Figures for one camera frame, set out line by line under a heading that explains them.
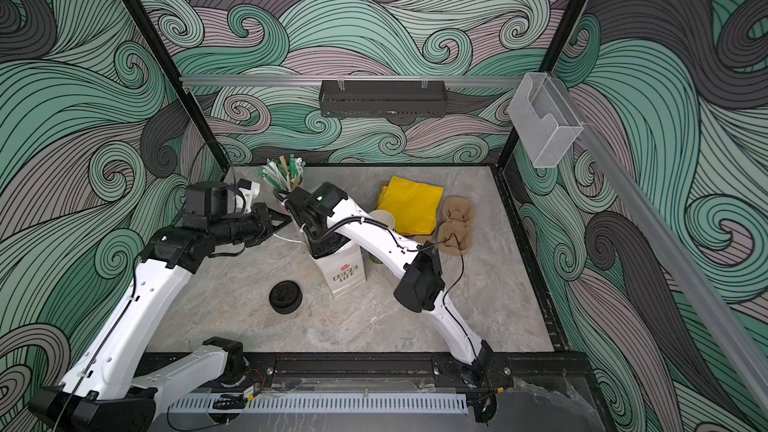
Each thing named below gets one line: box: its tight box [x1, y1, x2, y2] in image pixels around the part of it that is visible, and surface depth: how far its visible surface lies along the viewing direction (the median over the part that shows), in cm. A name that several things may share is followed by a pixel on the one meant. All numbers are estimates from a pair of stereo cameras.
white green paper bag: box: [303, 239, 366, 299], surface depth 75 cm
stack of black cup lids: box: [268, 280, 303, 315], surface depth 85 cm
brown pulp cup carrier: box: [438, 195, 474, 256], surface depth 97 cm
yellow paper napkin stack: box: [377, 176, 445, 235], surface depth 105 cm
